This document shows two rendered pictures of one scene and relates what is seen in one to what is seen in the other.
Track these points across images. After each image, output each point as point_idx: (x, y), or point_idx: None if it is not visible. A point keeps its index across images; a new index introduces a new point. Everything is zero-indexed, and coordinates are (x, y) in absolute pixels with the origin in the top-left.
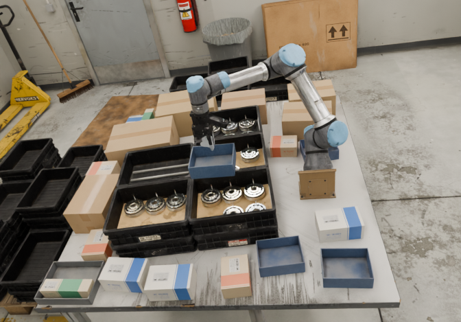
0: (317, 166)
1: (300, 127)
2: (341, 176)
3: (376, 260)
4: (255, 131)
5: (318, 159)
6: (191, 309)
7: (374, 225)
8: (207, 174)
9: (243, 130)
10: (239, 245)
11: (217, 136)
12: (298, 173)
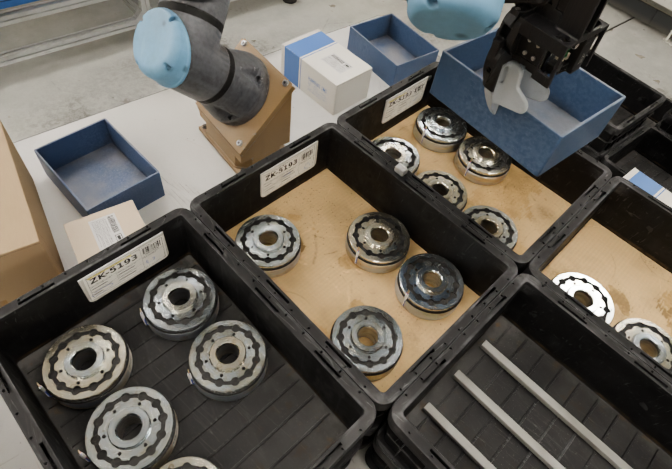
0: (257, 58)
1: (34, 209)
2: (177, 119)
3: (343, 40)
4: (192, 225)
5: (242, 53)
6: None
7: (280, 54)
8: (561, 91)
9: (131, 359)
10: None
11: (211, 455)
12: (262, 129)
